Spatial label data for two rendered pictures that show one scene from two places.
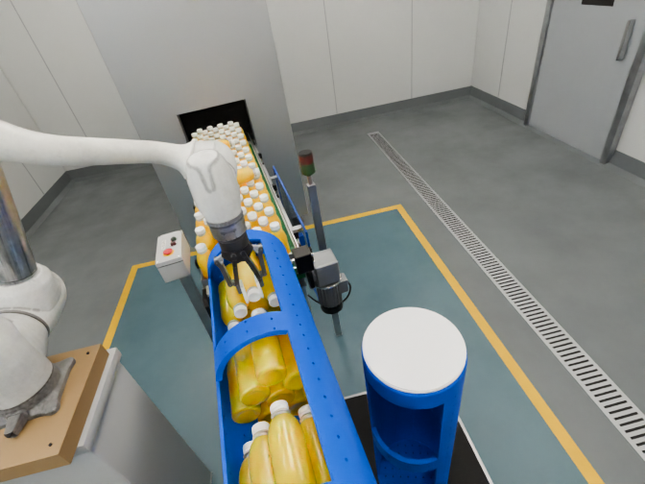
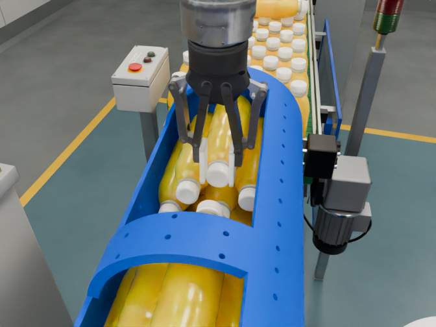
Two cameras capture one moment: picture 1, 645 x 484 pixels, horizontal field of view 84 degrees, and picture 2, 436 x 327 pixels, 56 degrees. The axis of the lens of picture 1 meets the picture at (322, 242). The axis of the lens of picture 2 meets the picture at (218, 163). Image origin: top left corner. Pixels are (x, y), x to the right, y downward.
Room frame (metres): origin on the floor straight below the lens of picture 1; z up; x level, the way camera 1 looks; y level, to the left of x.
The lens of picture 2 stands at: (0.31, 0.06, 1.59)
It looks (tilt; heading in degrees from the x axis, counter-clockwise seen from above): 40 degrees down; 20
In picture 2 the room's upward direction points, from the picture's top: straight up
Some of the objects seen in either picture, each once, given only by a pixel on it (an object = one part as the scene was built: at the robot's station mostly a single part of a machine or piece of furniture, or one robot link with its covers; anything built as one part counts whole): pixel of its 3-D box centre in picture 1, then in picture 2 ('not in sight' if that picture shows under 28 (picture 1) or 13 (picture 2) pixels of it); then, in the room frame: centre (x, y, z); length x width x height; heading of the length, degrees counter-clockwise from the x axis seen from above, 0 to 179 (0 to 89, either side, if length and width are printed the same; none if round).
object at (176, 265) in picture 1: (174, 254); (143, 77); (1.21, 0.61, 1.05); 0.20 x 0.10 x 0.10; 11
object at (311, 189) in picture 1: (326, 271); (341, 189); (1.51, 0.00, 0.55); 0.04 x 0.04 x 1.10; 11
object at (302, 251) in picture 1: (301, 260); (317, 157); (1.15, 0.10, 0.95); 0.10 x 0.07 x 0.10; 101
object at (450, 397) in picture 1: (412, 423); not in sight; (0.60, -0.19, 0.59); 0.28 x 0.28 x 0.88
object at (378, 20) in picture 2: (307, 167); (386, 19); (1.51, 0.00, 1.18); 0.06 x 0.06 x 0.05
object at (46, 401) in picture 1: (26, 395); not in sight; (0.63, 0.88, 1.08); 0.22 x 0.18 x 0.06; 9
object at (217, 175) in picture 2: (253, 294); (218, 173); (0.78, 0.23, 1.16); 0.04 x 0.02 x 0.04; 101
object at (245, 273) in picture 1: (249, 273); (227, 137); (0.88, 0.25, 1.16); 0.19 x 0.07 x 0.07; 11
